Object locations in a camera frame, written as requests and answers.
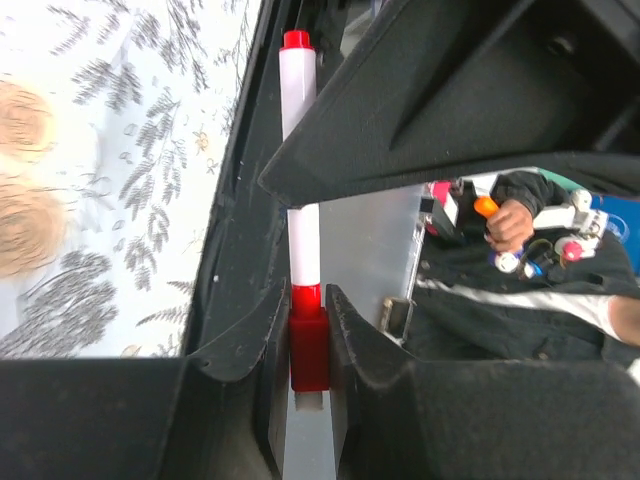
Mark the floral tablecloth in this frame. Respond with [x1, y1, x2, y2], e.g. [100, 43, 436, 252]
[1, 1, 261, 359]

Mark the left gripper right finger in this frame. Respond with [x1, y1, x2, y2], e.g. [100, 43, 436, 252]
[326, 285, 639, 479]

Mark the teleoperation controller device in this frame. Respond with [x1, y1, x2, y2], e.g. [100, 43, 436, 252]
[421, 179, 632, 278]

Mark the operator dark jacket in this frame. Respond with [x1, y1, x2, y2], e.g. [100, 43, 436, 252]
[406, 170, 639, 369]

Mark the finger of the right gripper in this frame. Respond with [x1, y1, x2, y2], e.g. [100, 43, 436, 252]
[184, 1, 300, 353]
[259, 1, 639, 207]

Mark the operator hand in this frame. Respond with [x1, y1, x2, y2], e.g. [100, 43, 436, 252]
[486, 200, 534, 253]

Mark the aluminium frame rail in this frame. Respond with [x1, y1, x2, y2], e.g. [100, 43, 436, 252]
[283, 185, 423, 480]

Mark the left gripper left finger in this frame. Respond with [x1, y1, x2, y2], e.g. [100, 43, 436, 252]
[1, 284, 290, 480]

